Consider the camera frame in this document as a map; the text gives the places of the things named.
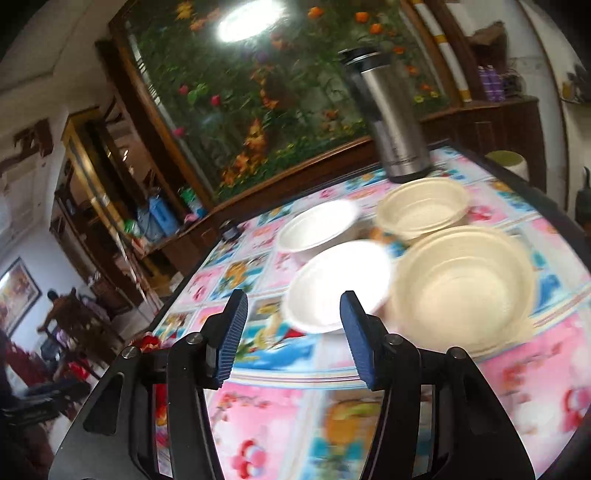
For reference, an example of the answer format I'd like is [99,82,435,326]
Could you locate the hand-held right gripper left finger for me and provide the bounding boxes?
[48,290,249,480]

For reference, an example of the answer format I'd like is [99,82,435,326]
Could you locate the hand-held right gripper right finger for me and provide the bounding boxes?
[340,291,537,480]

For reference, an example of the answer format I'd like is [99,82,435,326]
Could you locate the white paper bowl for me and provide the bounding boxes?
[276,199,362,253]
[283,240,394,335]

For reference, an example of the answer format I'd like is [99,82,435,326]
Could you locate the large cream paper bowl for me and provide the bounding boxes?
[390,225,539,358]

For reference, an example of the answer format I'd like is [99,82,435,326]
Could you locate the small cream paper bowl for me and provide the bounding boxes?
[376,178,472,245]

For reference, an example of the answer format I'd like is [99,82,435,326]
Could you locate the printed floral tablecloth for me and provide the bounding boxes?
[152,145,591,480]

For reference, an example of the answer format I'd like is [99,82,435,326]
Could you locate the blue thermos jug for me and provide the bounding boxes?
[148,194,180,238]

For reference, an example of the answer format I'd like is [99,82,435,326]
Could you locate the wooden chair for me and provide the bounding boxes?
[37,287,127,370]

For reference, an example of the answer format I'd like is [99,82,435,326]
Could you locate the tall wooden glass cabinet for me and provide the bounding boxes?
[51,107,185,296]

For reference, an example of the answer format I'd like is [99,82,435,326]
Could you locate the stainless steel thermos flask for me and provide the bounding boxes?
[338,47,432,184]

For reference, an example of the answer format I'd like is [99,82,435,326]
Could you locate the white bin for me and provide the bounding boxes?
[485,150,528,181]

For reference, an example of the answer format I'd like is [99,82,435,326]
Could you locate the purple bottles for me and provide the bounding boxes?
[478,65,506,102]

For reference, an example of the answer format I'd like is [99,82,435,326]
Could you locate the white and yellow pole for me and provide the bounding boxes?
[413,0,472,103]

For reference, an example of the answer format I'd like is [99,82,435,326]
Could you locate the framed wall picture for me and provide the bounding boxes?
[0,256,42,337]

